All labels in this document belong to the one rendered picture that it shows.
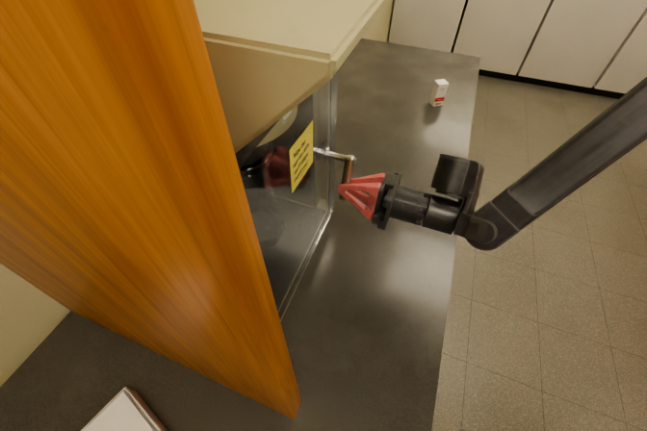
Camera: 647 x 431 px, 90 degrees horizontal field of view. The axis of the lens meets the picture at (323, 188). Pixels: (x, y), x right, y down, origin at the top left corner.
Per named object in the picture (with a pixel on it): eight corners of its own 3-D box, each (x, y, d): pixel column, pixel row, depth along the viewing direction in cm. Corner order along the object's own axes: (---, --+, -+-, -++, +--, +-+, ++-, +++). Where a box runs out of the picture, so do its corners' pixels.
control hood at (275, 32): (187, 162, 24) (128, 22, 17) (333, 13, 45) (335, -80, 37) (329, 204, 22) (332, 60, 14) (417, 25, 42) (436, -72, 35)
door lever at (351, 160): (323, 190, 62) (319, 196, 60) (329, 144, 57) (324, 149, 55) (350, 197, 60) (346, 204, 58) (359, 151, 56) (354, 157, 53)
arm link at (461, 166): (491, 247, 45) (500, 241, 52) (518, 168, 44) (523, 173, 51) (412, 219, 52) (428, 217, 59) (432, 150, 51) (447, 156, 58)
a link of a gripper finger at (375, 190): (336, 176, 54) (391, 191, 52) (349, 161, 60) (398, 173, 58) (331, 210, 58) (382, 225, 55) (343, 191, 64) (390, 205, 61)
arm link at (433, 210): (458, 240, 51) (453, 232, 56) (472, 198, 50) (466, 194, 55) (414, 227, 53) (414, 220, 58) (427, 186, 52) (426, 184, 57)
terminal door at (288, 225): (268, 336, 56) (205, 173, 26) (330, 209, 75) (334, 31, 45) (271, 338, 56) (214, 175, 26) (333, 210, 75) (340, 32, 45)
